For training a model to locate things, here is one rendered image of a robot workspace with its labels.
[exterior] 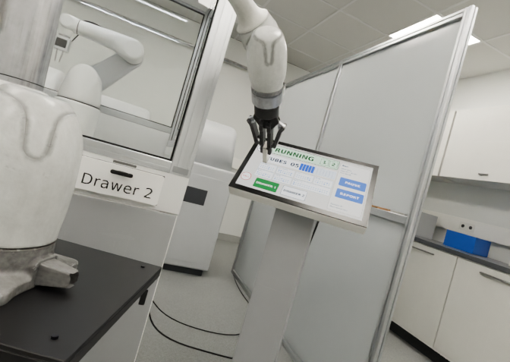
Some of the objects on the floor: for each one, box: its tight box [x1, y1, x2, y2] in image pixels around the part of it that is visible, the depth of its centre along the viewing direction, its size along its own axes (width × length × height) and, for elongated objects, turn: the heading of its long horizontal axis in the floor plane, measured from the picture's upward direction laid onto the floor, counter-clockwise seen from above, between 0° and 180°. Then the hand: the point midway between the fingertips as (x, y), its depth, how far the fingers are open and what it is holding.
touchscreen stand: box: [231, 208, 316, 362], centre depth 126 cm, size 50×45×102 cm
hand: (266, 152), depth 109 cm, fingers closed
